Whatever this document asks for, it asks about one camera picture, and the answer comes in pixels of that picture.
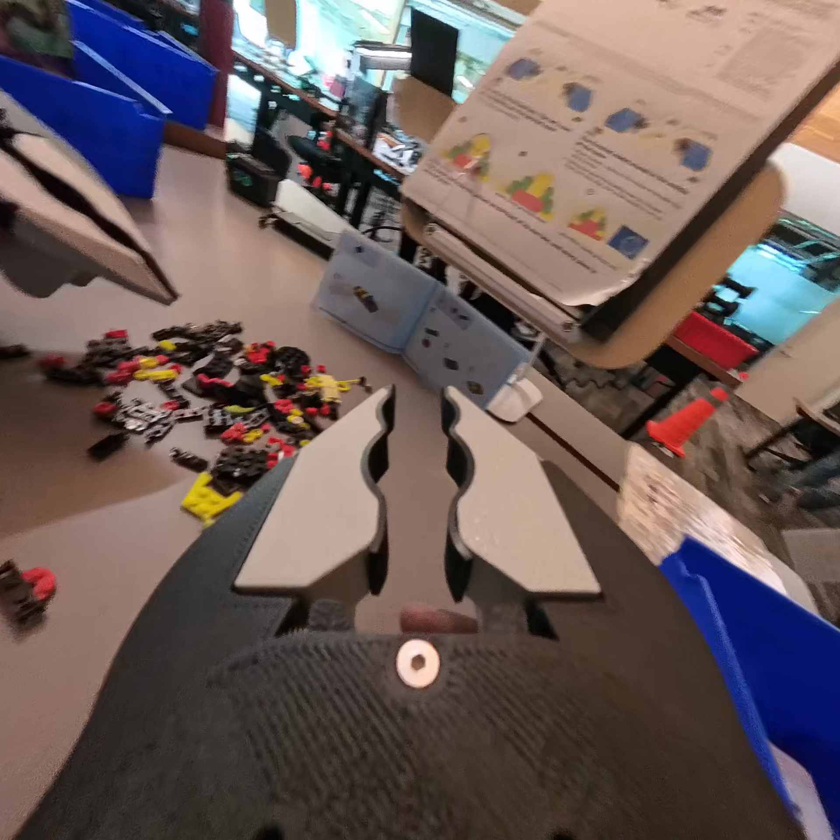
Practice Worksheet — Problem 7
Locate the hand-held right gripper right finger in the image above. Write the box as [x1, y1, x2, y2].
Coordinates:
[441, 386, 603, 631]

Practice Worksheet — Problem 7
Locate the black lego hinge plate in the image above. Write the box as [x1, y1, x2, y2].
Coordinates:
[0, 559, 47, 623]

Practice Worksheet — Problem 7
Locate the black monitor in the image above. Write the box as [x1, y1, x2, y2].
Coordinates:
[408, 8, 460, 98]

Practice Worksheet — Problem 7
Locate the background workbench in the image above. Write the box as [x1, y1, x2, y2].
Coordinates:
[230, 49, 421, 231]

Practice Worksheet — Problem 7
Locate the printed instruction sheet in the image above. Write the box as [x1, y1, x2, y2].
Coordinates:
[400, 0, 840, 308]

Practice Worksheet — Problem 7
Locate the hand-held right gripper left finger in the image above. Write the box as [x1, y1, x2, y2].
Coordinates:
[233, 385, 396, 624]

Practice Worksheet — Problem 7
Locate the orange traffic cone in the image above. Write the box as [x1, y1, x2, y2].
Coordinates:
[645, 387, 731, 458]

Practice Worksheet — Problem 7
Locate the white stand clamp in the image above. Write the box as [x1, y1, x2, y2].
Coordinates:
[486, 377, 544, 423]

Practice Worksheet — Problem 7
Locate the pile of loose lego pieces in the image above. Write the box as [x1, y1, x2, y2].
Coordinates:
[39, 320, 371, 526]

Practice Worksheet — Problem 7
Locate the black office chair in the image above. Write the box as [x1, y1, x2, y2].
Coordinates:
[285, 134, 349, 204]

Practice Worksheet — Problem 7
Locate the blue plastic bin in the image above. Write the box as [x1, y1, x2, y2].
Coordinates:
[0, 56, 173, 199]
[66, 0, 221, 132]
[659, 535, 840, 840]

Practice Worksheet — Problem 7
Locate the light blue instruction booklet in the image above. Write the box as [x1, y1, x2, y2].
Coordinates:
[310, 230, 536, 411]

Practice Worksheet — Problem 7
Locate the red plastic bin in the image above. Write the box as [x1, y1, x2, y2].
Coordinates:
[672, 311, 759, 370]

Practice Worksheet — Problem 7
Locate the person's right hand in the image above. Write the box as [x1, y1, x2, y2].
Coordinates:
[399, 605, 479, 635]

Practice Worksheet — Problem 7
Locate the yellow lego wedge plate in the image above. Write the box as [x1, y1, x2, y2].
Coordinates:
[180, 472, 242, 526]

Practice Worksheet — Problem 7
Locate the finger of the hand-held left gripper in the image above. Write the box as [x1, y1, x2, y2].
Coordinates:
[0, 152, 179, 304]
[10, 133, 152, 257]

